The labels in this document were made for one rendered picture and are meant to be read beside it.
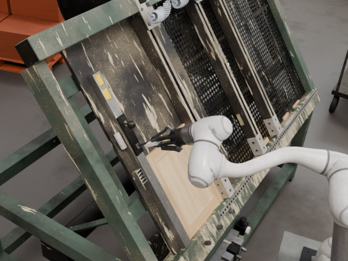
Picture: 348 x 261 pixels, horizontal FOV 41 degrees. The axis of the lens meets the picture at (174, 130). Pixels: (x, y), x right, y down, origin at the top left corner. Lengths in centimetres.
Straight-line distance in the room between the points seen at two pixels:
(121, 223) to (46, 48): 80
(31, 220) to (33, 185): 140
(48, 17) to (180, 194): 366
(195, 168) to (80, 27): 79
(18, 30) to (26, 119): 110
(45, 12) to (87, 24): 356
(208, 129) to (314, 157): 43
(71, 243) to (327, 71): 439
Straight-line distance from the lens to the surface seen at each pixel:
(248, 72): 305
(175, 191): 237
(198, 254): 242
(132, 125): 203
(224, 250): 261
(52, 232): 260
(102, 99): 213
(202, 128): 182
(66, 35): 201
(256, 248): 365
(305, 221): 395
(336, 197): 183
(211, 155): 176
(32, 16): 577
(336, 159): 195
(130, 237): 212
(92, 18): 213
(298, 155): 191
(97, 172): 201
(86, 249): 251
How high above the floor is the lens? 271
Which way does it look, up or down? 36 degrees down
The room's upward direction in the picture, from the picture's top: 5 degrees clockwise
